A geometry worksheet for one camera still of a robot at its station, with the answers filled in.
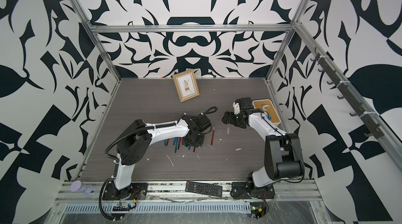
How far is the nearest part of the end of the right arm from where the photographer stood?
674mm

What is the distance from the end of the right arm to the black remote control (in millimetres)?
313

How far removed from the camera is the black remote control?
74 centimetres
